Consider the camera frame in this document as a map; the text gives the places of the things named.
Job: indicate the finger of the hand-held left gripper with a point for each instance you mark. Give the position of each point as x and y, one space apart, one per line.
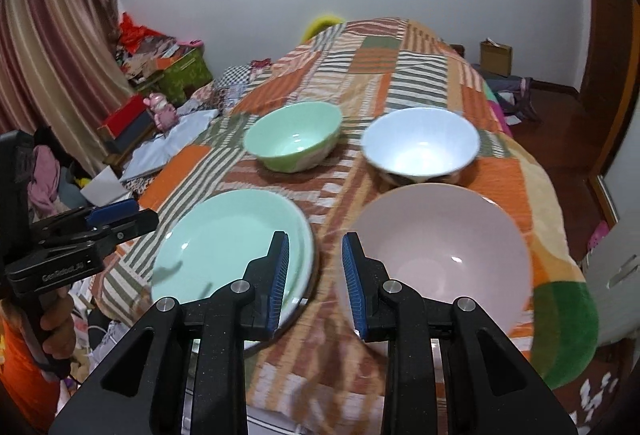
127 225
112 211

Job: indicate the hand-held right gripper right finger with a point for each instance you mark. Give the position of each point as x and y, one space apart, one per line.
356 285

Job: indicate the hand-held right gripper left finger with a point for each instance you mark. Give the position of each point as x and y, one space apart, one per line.
278 285

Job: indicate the mint green plate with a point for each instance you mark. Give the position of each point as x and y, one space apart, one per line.
225 240

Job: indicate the pink bowl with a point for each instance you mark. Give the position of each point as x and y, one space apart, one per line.
440 240

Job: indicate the mint green bowl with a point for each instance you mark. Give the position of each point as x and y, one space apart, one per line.
295 135

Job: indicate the white spotted bowl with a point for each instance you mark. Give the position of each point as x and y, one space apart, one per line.
420 145

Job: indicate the person's left hand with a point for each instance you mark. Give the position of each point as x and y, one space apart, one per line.
57 330

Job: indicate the white box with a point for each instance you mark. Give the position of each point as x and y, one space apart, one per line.
105 185

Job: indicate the yellow plush toy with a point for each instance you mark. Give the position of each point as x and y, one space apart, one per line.
84 182

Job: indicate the grey blue cushion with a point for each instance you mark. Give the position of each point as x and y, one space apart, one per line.
72 195

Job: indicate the wooden stool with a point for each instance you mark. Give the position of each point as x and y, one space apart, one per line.
120 157

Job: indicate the pink garment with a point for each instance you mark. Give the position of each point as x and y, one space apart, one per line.
45 180

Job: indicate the grey box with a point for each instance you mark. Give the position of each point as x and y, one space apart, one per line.
132 135

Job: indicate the white cloth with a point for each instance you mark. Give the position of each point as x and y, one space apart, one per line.
170 145

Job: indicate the red box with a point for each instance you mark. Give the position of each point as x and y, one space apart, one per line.
125 115

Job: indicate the pink bunny toy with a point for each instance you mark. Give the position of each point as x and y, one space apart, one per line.
162 112

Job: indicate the pile of papers and bags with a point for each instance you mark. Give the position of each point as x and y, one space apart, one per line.
145 60

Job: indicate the green storage box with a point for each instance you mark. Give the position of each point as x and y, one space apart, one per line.
187 75

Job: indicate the checkered patterned quilt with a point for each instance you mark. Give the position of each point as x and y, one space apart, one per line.
230 82

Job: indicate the red plastic bag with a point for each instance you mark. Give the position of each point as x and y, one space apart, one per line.
132 32

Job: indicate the striped brown curtain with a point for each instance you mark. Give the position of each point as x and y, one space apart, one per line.
50 40

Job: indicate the pink box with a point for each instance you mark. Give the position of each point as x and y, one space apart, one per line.
192 43

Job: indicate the striped patchwork blanket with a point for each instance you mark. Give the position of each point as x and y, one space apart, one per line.
425 65

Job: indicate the dark clothes pile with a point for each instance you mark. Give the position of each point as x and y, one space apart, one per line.
515 95

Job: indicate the pink slipper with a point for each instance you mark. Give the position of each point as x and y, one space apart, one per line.
600 235

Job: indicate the white heart wardrobe door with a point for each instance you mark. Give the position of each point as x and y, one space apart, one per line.
620 290

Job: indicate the yellow foam tube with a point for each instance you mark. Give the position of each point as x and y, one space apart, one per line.
320 22

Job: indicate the brown cardboard box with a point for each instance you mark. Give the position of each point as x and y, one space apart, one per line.
496 60

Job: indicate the floral bed sheet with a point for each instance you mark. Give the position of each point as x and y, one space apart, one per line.
597 397

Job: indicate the dark wooden door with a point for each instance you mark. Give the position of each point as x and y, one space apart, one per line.
610 90

